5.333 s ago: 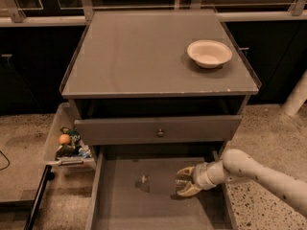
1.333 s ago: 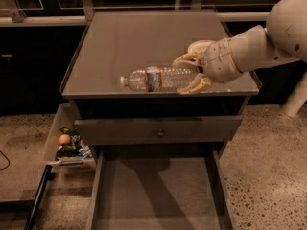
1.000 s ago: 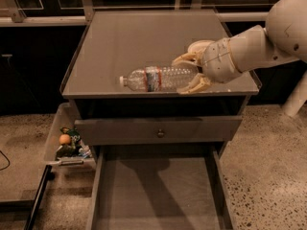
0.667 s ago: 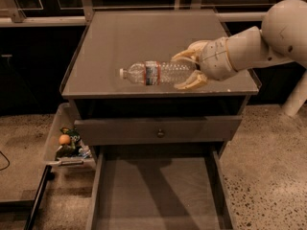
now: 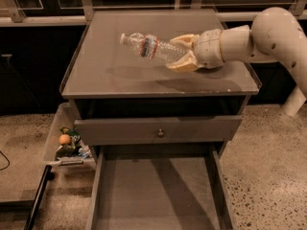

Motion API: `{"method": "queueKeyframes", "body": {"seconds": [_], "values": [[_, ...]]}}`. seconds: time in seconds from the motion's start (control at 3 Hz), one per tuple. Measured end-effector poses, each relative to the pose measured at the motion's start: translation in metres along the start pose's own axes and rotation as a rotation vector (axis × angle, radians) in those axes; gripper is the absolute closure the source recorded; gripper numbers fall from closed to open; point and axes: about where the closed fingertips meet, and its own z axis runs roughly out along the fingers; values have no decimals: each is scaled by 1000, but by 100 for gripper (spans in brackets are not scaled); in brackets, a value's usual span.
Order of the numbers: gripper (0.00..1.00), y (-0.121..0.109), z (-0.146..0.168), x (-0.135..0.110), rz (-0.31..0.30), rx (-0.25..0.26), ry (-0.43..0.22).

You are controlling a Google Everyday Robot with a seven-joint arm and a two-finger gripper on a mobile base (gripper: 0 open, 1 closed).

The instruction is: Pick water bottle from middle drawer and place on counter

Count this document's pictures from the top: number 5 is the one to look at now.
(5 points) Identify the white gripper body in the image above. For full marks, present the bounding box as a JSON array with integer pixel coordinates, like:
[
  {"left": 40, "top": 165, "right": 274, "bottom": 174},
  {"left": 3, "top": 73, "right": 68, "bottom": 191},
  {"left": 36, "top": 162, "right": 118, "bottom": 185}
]
[{"left": 193, "top": 29, "right": 224, "bottom": 69}]

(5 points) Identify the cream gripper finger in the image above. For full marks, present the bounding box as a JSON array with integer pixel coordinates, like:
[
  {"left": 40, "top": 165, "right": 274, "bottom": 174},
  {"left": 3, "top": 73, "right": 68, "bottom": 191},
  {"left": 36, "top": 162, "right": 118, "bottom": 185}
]
[
  {"left": 170, "top": 34, "right": 200, "bottom": 50},
  {"left": 166, "top": 51, "right": 201, "bottom": 73}
]

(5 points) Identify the clear plastic water bottle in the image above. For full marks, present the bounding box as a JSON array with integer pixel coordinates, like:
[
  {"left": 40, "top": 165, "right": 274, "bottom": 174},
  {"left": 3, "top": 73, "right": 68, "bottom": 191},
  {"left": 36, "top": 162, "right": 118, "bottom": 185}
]
[{"left": 120, "top": 33, "right": 188, "bottom": 63}]

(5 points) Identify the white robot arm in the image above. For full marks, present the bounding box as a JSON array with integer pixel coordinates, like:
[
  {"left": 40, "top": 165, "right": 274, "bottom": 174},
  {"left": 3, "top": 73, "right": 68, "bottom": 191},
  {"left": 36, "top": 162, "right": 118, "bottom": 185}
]
[{"left": 167, "top": 7, "right": 307, "bottom": 117}]

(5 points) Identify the round metal drawer knob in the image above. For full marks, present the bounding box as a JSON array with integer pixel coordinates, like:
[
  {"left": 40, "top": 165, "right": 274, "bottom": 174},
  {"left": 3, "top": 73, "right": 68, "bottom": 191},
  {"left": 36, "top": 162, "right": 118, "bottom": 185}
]
[{"left": 156, "top": 128, "right": 165, "bottom": 138}]

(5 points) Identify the grey drawer cabinet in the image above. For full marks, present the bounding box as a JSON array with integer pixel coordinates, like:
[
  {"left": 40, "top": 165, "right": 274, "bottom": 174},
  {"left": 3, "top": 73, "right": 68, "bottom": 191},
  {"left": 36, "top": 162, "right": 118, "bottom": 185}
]
[{"left": 59, "top": 9, "right": 263, "bottom": 155}]

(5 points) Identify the grey top drawer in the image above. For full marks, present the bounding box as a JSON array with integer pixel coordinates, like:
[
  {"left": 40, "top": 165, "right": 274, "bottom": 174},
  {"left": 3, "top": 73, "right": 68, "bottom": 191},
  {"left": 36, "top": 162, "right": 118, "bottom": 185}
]
[{"left": 74, "top": 115, "right": 242, "bottom": 146}]

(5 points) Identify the grey drawer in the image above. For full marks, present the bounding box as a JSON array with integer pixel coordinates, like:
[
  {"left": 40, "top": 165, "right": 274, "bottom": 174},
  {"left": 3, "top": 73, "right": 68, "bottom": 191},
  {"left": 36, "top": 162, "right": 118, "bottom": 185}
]
[
  {"left": 85, "top": 144, "right": 238, "bottom": 230},
  {"left": 74, "top": 115, "right": 242, "bottom": 146}
]

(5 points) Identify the grey middle drawer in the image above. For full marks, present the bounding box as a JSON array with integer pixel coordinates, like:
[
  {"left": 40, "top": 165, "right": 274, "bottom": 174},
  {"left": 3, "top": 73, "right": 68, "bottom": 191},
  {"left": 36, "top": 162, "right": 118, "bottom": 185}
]
[{"left": 85, "top": 144, "right": 238, "bottom": 230}]

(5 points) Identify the small clear bottle in bin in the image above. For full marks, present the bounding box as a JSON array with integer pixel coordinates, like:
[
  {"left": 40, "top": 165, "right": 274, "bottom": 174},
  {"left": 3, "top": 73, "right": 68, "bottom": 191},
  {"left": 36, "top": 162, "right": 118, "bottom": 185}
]
[{"left": 79, "top": 147, "right": 92, "bottom": 158}]

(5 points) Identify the grey metal railing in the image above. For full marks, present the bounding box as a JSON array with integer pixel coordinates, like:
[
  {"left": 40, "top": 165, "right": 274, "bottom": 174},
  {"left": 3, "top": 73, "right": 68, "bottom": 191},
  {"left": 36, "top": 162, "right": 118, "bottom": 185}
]
[{"left": 0, "top": 0, "right": 307, "bottom": 27}]

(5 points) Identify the green snack bag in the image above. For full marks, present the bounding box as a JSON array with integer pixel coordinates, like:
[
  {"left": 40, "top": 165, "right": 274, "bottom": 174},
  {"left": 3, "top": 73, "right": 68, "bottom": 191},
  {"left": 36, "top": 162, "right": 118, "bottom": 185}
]
[{"left": 56, "top": 127, "right": 82, "bottom": 158}]

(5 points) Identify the small orange ball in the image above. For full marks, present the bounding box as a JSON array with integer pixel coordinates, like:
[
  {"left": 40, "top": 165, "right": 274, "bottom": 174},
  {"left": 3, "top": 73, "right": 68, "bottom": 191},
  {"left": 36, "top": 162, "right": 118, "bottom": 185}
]
[{"left": 59, "top": 134, "right": 71, "bottom": 145}]

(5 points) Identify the black metal bar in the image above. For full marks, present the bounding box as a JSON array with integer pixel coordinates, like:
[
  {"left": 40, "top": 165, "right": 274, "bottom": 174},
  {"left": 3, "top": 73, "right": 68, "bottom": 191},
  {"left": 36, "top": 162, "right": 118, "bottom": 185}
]
[{"left": 24, "top": 165, "right": 52, "bottom": 230}]

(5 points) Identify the black floor cable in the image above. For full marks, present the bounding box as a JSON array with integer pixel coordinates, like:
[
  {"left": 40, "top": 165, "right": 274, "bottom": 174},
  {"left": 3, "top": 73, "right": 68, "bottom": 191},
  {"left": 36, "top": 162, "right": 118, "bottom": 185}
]
[{"left": 0, "top": 149, "right": 12, "bottom": 173}]

